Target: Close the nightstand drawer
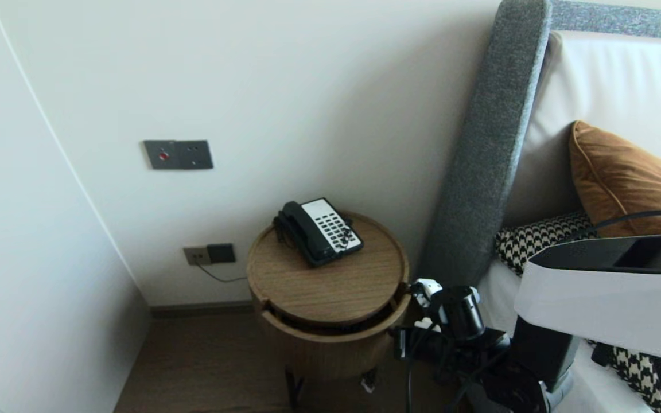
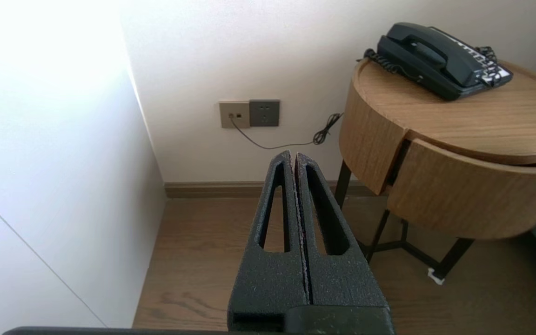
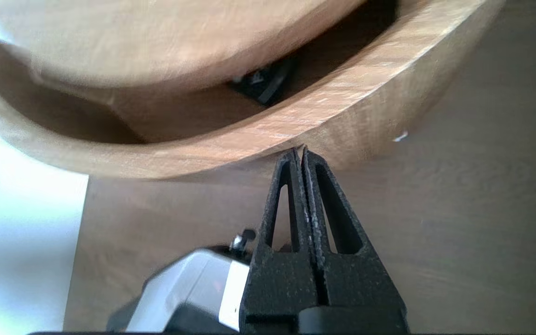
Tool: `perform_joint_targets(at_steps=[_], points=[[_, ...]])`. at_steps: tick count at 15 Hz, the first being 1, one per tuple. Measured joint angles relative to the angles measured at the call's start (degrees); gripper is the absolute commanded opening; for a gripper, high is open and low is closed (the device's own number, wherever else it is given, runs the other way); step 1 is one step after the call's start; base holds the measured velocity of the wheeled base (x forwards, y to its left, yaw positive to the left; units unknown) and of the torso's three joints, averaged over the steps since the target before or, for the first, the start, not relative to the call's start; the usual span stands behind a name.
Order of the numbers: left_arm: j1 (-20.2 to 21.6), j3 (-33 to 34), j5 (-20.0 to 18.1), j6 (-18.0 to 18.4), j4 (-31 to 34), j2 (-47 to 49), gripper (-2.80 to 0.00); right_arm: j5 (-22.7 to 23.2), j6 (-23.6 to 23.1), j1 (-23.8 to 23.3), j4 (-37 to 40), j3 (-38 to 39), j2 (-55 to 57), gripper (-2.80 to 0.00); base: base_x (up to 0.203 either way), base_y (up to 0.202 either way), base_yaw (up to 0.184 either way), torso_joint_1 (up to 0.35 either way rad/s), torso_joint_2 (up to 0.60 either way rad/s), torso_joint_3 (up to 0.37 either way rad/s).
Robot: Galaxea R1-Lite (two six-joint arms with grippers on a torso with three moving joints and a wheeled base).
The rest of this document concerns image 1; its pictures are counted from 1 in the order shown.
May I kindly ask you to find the round wooden bedside table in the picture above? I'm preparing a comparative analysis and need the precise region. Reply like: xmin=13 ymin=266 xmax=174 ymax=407
xmin=259 ymin=284 xmax=411 ymax=380

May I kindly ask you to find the white bed sheet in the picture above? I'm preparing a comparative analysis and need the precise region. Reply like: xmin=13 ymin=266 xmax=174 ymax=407
xmin=477 ymin=261 xmax=652 ymax=413

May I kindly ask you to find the round wooden side table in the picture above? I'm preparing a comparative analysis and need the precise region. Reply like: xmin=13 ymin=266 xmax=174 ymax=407
xmin=246 ymin=211 xmax=410 ymax=411

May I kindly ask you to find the black white houndstooth cushion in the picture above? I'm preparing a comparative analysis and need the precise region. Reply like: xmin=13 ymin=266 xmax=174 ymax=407
xmin=494 ymin=211 xmax=661 ymax=413

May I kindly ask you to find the black and white desk telephone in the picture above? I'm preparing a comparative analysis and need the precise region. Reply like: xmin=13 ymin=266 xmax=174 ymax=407
xmin=273 ymin=197 xmax=364 ymax=268

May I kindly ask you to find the black telephone handset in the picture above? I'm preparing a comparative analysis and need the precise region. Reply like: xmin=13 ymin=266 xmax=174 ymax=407
xmin=278 ymin=201 xmax=337 ymax=266

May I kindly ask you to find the brown wooden baseboard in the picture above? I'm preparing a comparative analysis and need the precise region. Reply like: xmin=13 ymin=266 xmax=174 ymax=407
xmin=150 ymin=299 xmax=254 ymax=319

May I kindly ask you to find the grey upholstered headboard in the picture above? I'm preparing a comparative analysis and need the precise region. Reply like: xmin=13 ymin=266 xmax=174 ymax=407
xmin=417 ymin=0 xmax=661 ymax=293

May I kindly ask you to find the orange velvet cushion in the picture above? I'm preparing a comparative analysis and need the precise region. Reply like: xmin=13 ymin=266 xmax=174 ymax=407
xmin=570 ymin=119 xmax=661 ymax=239

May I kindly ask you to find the white padded headboard cushion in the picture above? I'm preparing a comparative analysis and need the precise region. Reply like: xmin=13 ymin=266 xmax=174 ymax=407
xmin=503 ymin=30 xmax=661 ymax=227

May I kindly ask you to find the black telephone cord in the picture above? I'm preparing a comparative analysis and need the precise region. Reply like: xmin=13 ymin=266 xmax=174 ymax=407
xmin=335 ymin=227 xmax=357 ymax=252

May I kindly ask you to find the thin black wall wire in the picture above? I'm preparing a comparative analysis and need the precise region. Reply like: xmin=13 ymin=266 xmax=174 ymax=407
xmin=196 ymin=263 xmax=248 ymax=283

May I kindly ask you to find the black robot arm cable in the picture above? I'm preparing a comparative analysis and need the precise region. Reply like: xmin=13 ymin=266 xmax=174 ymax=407
xmin=402 ymin=209 xmax=661 ymax=413

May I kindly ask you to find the beige wall socket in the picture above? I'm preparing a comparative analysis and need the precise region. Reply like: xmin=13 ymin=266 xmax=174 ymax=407
xmin=184 ymin=246 xmax=212 ymax=266

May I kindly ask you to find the dark grey wall switch panel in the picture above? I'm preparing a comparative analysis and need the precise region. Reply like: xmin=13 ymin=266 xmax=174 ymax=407
xmin=143 ymin=139 xmax=214 ymax=170

